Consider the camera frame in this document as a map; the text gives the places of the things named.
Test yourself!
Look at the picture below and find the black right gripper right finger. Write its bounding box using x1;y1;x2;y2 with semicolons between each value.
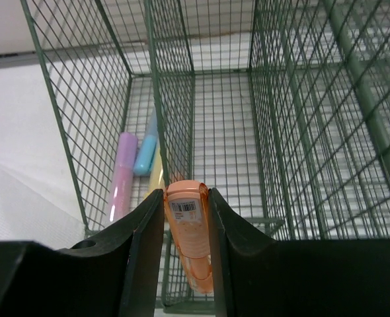
208;188;278;316

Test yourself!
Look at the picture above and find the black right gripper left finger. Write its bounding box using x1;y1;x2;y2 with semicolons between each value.
60;190;165;316

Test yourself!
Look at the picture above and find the purple highlighter pen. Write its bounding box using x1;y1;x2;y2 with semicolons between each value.
106;132;138;225

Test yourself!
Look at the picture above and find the orange correction tape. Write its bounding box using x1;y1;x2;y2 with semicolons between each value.
163;180;214;294

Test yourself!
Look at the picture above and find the yellow highlighter pen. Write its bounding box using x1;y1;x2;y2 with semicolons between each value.
144;145;165;198

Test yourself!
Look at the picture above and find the blue highlighter pen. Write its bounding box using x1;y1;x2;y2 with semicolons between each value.
133;109;158;176

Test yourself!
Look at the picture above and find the green wire desk organizer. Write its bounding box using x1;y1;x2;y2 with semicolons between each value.
19;0;390;315

